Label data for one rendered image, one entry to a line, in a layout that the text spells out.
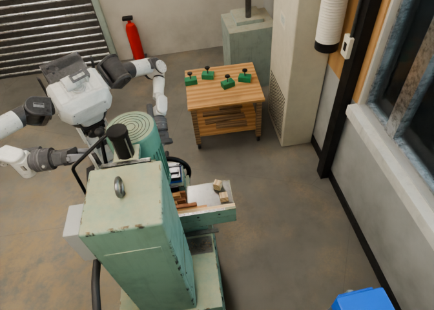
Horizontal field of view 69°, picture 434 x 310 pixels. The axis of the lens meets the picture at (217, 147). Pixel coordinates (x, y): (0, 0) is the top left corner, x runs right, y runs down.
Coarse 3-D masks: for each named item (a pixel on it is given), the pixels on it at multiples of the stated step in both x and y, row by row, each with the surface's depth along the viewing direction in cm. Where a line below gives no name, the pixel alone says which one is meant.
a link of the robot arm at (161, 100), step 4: (156, 92) 184; (160, 92) 185; (152, 96) 186; (156, 96) 181; (160, 96) 181; (164, 96) 183; (156, 100) 180; (160, 100) 180; (164, 100) 182; (156, 104) 179; (160, 104) 179; (164, 104) 181; (156, 108) 179; (160, 108) 179; (164, 108) 180; (160, 112) 179; (164, 112) 180
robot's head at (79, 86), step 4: (76, 76) 146; (80, 76) 147; (60, 80) 145; (64, 80) 143; (68, 80) 144; (80, 80) 147; (84, 80) 148; (64, 84) 143; (68, 84) 144; (72, 84) 145; (76, 84) 147; (80, 84) 149; (68, 88) 145; (72, 88) 146; (76, 88) 151; (80, 88) 151; (84, 88) 153
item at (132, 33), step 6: (126, 18) 371; (132, 18) 375; (132, 24) 378; (126, 30) 381; (132, 30) 379; (132, 36) 384; (138, 36) 389; (132, 42) 389; (138, 42) 392; (132, 48) 396; (138, 48) 397; (138, 54) 402; (144, 54) 411
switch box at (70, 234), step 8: (72, 208) 91; (80, 208) 91; (72, 216) 89; (80, 216) 89; (72, 224) 88; (64, 232) 86; (72, 232) 86; (72, 240) 87; (80, 240) 88; (80, 248) 91; (88, 256) 95
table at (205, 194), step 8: (200, 184) 165; (208, 184) 165; (224, 184) 164; (192, 192) 162; (200, 192) 162; (208, 192) 161; (216, 192) 161; (192, 200) 159; (200, 200) 158; (208, 200) 158; (216, 200) 158; (232, 200) 157; (224, 216) 152; (232, 216) 153; (184, 224) 152; (192, 224) 153; (200, 224) 154; (208, 224) 155
